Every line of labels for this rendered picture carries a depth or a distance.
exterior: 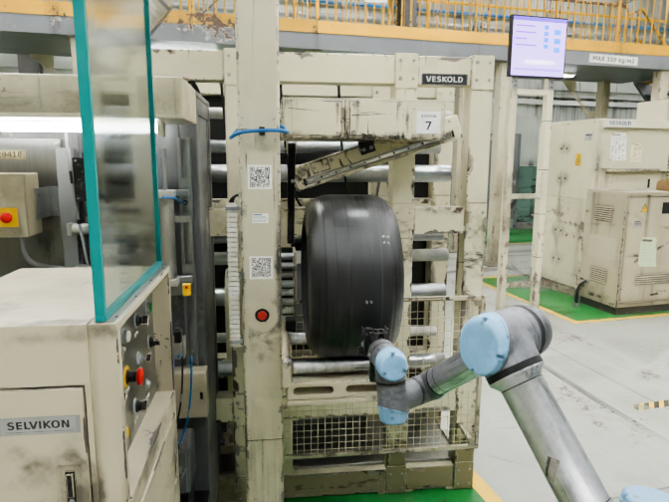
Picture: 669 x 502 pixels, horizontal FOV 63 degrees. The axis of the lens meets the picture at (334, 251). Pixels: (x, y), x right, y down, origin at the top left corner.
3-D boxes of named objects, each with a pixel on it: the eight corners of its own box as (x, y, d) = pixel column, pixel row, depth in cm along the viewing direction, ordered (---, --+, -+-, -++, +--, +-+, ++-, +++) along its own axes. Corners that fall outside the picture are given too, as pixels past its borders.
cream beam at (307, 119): (282, 138, 195) (281, 97, 193) (280, 140, 220) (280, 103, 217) (446, 140, 202) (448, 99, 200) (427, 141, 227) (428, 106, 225)
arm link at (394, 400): (425, 416, 141) (421, 375, 140) (393, 429, 134) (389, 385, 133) (403, 409, 147) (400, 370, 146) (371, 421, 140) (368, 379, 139)
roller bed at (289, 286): (248, 326, 219) (246, 253, 214) (249, 316, 234) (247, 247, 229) (297, 325, 222) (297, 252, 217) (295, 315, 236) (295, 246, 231)
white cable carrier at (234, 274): (230, 347, 181) (225, 202, 173) (231, 342, 185) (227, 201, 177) (243, 347, 181) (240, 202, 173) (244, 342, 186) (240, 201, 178)
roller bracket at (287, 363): (282, 388, 172) (282, 360, 170) (280, 346, 211) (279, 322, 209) (293, 388, 173) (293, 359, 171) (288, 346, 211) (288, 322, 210)
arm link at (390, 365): (379, 386, 133) (376, 353, 132) (371, 375, 143) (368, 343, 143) (411, 383, 133) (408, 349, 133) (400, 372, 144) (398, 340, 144)
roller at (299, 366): (289, 369, 180) (289, 376, 176) (289, 357, 179) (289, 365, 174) (392, 365, 184) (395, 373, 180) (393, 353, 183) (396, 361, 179)
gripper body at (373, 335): (385, 325, 160) (394, 333, 148) (385, 354, 161) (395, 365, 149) (359, 326, 159) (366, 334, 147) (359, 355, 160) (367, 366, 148)
